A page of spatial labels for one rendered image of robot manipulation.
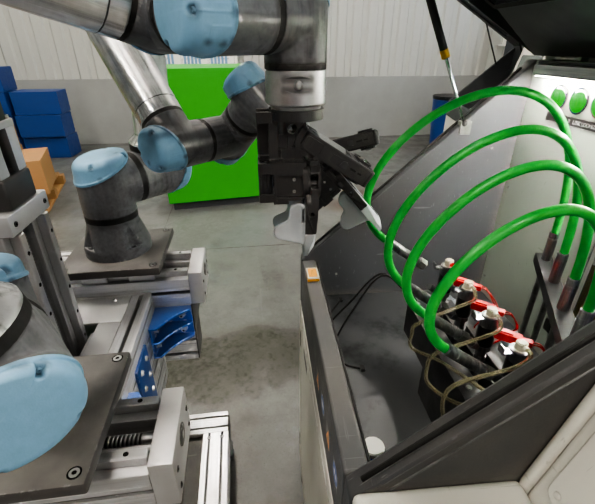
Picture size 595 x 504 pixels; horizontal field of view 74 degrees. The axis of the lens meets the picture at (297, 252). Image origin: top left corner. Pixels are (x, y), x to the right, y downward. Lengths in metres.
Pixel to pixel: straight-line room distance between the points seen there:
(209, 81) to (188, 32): 3.48
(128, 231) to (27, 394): 0.64
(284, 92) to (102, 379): 0.48
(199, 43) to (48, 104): 6.41
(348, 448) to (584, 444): 0.29
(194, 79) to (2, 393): 3.62
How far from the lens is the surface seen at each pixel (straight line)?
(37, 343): 0.41
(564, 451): 0.61
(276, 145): 0.52
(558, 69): 1.03
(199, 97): 3.90
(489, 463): 0.61
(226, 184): 4.08
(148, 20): 0.52
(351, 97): 7.40
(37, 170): 4.68
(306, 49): 0.49
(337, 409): 0.70
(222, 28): 0.42
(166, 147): 0.67
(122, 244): 0.98
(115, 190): 0.95
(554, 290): 0.82
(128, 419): 0.70
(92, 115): 7.56
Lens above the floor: 1.48
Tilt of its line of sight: 28 degrees down
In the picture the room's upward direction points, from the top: straight up
